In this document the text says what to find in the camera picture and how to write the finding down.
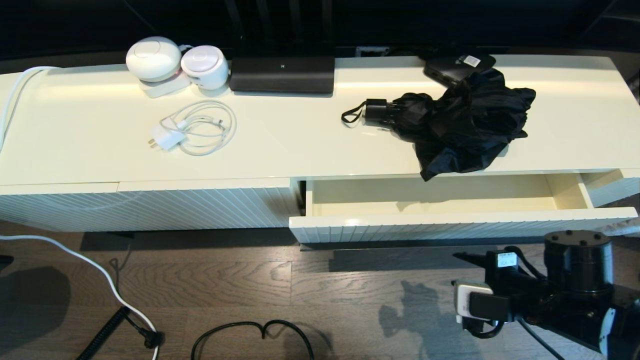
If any white ribbed drawer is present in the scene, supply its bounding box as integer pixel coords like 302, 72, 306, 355
289, 171, 639, 245

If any black folding umbrella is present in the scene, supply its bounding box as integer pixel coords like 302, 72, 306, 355
341, 67, 537, 182

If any white ribbed TV cabinet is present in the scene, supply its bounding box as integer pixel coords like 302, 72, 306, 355
0, 54, 640, 233

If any grey fabric cushion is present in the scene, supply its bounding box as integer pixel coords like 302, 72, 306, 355
600, 216, 640, 237

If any black set-top box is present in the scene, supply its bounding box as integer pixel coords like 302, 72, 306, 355
423, 53, 497, 88

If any black router box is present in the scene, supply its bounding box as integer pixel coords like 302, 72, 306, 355
230, 56, 336, 95

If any white ribbed cabinet front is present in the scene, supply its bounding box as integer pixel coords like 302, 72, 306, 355
0, 182, 121, 233
119, 178, 301, 231

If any white charger plug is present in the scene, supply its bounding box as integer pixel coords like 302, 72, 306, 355
148, 124, 188, 151

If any small white round device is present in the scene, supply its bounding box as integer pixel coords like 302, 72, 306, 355
181, 45, 230, 91

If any white flat device base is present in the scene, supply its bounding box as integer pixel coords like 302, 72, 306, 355
139, 74, 192, 99

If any large white round device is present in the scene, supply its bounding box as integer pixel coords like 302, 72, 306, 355
126, 36, 183, 83

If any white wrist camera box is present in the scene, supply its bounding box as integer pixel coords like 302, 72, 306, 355
453, 281, 511, 326

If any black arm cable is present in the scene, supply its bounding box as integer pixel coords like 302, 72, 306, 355
517, 317, 566, 360

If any black cable loop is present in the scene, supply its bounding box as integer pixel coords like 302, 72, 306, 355
191, 320, 315, 360

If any white coiled charging cable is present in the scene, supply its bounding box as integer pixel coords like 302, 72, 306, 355
161, 100, 238, 157

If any thick white cable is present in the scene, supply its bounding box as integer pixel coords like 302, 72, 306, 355
0, 234, 161, 360
0, 65, 62, 153

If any black coiled cable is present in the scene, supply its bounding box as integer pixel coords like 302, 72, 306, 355
76, 306, 166, 360

